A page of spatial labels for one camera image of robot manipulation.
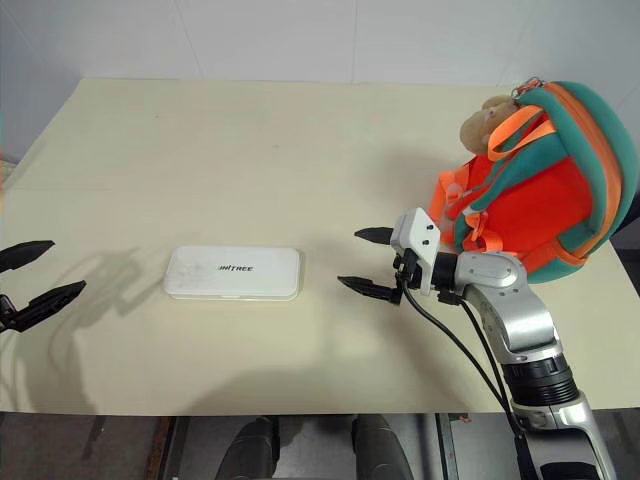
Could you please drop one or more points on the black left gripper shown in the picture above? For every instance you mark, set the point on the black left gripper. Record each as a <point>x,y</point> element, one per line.
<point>4,312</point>

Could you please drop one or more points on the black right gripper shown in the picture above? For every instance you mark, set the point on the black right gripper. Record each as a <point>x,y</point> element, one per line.
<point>406,267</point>

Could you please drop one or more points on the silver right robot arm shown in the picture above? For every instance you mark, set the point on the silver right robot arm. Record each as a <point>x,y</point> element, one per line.
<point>520,315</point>

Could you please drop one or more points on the white rectangular case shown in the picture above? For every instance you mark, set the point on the white rectangular case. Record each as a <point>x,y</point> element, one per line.
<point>232,273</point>

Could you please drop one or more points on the orange and teal backpack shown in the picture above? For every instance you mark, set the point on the orange and teal backpack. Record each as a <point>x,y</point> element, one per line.
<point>545,195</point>

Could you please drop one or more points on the beige plush toy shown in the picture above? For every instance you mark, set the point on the beige plush toy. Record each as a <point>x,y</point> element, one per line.
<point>479,129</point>

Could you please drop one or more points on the dark rounded shape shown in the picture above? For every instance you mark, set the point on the dark rounded shape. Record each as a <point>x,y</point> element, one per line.
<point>381,450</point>

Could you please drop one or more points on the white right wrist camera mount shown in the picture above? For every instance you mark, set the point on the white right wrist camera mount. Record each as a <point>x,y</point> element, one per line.
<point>419,235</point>

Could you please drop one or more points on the dark metal table frame bar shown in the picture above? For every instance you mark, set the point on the dark metal table frame bar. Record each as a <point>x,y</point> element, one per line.
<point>446,445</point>
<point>174,445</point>

